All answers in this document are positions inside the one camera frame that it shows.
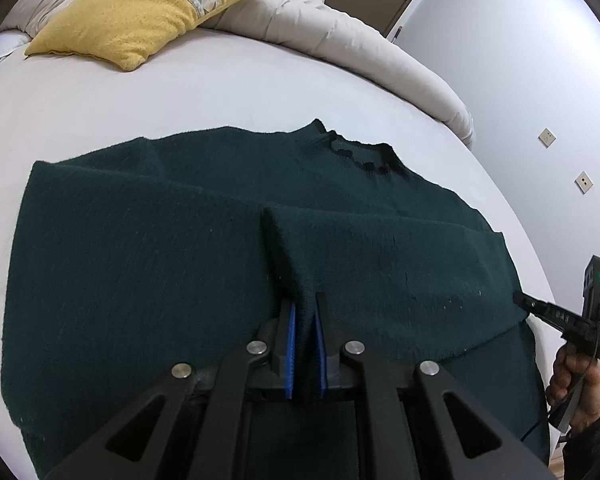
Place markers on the white wall socket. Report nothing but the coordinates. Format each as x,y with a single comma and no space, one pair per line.
547,137
584,181

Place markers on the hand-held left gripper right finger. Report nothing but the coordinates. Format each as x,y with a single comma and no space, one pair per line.
320,355

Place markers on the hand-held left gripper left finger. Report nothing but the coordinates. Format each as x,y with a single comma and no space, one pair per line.
290,355

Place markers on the white bed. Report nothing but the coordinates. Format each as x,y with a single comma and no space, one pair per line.
230,95

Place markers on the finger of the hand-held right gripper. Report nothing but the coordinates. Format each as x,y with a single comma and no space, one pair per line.
540,307

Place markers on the beige duvet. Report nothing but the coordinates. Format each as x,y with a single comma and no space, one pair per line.
330,35

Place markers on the person's right hand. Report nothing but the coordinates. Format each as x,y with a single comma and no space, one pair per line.
575,385

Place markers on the dark green knit sweater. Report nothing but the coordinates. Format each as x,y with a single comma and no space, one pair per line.
230,240

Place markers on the yellow patterned pillow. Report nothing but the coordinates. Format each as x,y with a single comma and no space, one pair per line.
145,7

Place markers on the person's right forearm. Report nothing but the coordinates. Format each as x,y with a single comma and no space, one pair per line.
592,452

